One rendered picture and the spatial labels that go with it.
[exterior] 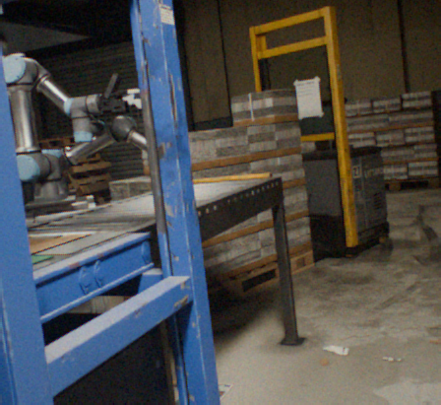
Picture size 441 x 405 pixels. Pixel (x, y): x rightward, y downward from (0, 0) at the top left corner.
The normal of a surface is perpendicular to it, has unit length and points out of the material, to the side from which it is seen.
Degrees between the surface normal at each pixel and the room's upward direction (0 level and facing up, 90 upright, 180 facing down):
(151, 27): 90
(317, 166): 90
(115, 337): 90
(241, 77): 90
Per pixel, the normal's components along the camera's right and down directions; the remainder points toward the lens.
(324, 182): -0.68, 0.14
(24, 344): 0.91, -0.07
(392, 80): -0.39, 0.13
